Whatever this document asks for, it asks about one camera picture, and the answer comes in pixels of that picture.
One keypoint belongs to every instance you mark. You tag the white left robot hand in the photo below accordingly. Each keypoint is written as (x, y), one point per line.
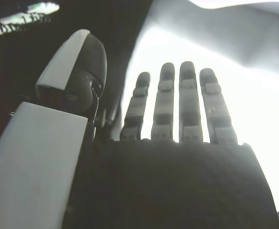
(168, 181)

